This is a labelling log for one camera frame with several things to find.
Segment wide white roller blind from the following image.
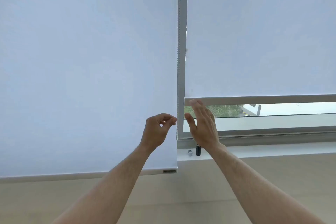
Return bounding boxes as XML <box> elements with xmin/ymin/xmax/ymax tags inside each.
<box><xmin>0</xmin><ymin>0</ymin><xmax>179</xmax><ymax>183</ymax></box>

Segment white bead chain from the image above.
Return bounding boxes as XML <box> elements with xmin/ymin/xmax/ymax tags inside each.
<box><xmin>175</xmin><ymin>0</ymin><xmax>182</xmax><ymax>141</ymax></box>

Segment white window sill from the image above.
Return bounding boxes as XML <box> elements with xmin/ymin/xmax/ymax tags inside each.
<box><xmin>177</xmin><ymin>141</ymin><xmax>336</xmax><ymax>162</ymax></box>

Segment person's right forearm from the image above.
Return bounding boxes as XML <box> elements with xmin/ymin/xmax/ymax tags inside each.
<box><xmin>207</xmin><ymin>143</ymin><xmax>326</xmax><ymax>224</ymax></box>

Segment person's left forearm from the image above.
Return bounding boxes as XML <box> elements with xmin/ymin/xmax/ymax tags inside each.
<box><xmin>52</xmin><ymin>145</ymin><xmax>156</xmax><ymax>224</ymax></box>

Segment grey window frame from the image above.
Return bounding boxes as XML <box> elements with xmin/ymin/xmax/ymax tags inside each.
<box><xmin>177</xmin><ymin>0</ymin><xmax>336</xmax><ymax>149</ymax></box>

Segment person's left hand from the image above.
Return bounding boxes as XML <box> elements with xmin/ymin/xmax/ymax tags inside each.
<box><xmin>139</xmin><ymin>113</ymin><xmax>178</xmax><ymax>151</ymax></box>

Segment narrow white roller blind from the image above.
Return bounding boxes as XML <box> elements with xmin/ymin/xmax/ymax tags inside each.
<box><xmin>184</xmin><ymin>0</ymin><xmax>336</xmax><ymax>106</ymax></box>

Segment green trees outdoors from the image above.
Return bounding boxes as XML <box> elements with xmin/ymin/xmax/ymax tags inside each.
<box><xmin>184</xmin><ymin>105</ymin><xmax>243</xmax><ymax>118</ymax></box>

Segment person's right hand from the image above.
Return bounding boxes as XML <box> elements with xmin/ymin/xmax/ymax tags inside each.
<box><xmin>184</xmin><ymin>99</ymin><xmax>222</xmax><ymax>151</ymax></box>

